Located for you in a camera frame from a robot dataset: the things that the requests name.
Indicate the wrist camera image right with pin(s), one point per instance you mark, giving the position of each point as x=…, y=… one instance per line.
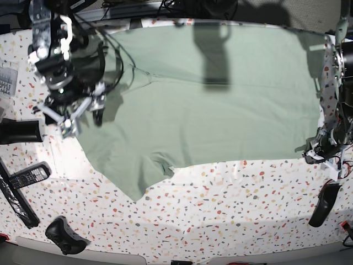
x=335, y=170

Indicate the black game controller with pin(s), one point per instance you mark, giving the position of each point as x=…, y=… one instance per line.
x=57, y=232

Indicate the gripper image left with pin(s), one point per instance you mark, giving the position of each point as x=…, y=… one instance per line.
x=69, y=102

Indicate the black curved handle right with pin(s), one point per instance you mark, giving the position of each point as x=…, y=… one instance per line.
x=326, y=200

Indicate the clear plastic parts bag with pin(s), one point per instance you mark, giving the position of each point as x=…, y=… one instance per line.
x=9, y=74

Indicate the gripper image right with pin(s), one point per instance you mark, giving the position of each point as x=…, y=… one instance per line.
x=325, y=145

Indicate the long black bar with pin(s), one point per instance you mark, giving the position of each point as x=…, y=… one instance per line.
x=17, y=201

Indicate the black TV remote control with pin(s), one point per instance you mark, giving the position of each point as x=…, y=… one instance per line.
x=31, y=175

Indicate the green T-shirt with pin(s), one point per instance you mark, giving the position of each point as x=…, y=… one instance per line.
x=203, y=93

